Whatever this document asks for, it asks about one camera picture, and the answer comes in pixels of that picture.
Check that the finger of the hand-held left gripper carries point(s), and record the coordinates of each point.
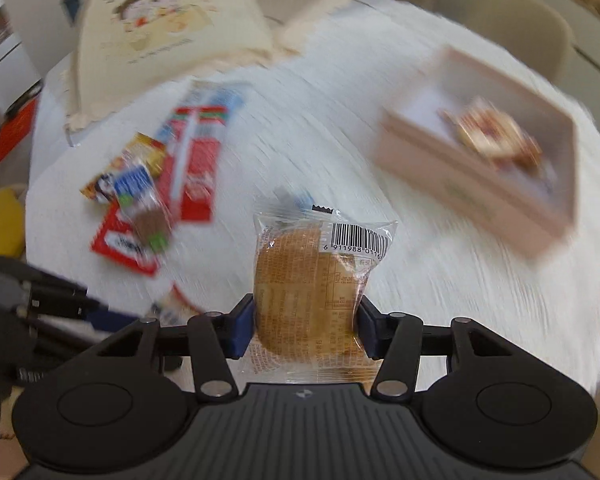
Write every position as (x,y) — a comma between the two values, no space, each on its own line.
(111,319)
(65,337)

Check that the red box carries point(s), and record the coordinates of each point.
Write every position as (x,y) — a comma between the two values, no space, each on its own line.
(15,130)

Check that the long red and blue packet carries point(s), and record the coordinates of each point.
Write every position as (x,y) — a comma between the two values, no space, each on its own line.
(205,160)
(130,245)

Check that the beige cartoon print food cover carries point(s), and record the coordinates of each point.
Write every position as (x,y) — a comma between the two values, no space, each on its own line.
(170,35)

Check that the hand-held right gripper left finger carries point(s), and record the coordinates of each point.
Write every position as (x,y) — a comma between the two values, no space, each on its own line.
(241,327)

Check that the pink rectangular box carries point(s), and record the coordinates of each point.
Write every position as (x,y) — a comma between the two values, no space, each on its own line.
(485,185)

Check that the orange and yellow snack packet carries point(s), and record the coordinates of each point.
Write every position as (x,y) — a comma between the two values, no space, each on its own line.
(140,152)

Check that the clear round cake packet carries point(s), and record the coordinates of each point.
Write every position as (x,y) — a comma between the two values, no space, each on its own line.
(300,280)

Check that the yellow plush object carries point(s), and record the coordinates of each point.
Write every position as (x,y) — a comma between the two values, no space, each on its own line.
(0,222)

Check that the small red and white packet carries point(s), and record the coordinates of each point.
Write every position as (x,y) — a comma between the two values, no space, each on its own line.
(177,305)

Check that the red and white wrapped pastry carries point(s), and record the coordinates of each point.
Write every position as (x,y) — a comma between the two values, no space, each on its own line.
(495,132)

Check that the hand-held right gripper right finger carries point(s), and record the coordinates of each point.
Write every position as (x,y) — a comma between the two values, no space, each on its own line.
(371,329)

